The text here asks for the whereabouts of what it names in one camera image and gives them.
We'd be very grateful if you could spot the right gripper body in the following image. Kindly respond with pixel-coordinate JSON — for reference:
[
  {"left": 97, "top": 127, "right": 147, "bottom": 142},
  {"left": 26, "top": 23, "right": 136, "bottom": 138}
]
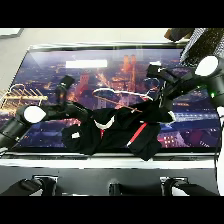
[{"left": 158, "top": 79, "right": 183, "bottom": 112}]

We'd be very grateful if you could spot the white clothes hanger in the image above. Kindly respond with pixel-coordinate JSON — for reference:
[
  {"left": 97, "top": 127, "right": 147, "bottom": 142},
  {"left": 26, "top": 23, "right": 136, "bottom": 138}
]
[{"left": 92, "top": 86, "right": 154, "bottom": 113}]

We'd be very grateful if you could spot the black jacket with red trim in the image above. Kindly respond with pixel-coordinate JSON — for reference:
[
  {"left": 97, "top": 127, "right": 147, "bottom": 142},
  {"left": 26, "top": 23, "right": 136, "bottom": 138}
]
[{"left": 61, "top": 99, "right": 177, "bottom": 162}]

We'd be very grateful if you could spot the yellow clothes hanger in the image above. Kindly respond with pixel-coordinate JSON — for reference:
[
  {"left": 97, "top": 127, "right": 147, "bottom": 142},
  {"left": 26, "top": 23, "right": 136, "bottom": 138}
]
[{"left": 0, "top": 83, "right": 48, "bottom": 113}]

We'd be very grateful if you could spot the brown garment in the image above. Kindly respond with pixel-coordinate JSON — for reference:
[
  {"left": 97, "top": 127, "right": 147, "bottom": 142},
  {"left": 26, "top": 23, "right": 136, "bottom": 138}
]
[{"left": 163, "top": 27, "right": 195, "bottom": 43}]

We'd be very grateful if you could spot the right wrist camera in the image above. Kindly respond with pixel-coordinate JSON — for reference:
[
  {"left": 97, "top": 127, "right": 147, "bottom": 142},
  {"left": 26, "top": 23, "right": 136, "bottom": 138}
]
[{"left": 146, "top": 64, "right": 178, "bottom": 85}]

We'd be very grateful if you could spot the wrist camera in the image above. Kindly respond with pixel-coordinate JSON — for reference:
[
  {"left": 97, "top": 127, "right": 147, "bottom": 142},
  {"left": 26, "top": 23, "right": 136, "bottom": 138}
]
[
  {"left": 54, "top": 75, "right": 76, "bottom": 108},
  {"left": 146, "top": 64, "right": 178, "bottom": 85}
]

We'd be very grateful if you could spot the silver frame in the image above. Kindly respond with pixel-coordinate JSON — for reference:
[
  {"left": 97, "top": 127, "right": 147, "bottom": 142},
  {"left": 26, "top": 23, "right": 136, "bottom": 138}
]
[{"left": 0, "top": 151, "right": 224, "bottom": 197}]

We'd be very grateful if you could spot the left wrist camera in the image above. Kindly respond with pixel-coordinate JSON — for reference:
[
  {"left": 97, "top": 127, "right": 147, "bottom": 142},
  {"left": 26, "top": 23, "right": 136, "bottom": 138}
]
[{"left": 54, "top": 75, "right": 76, "bottom": 108}]

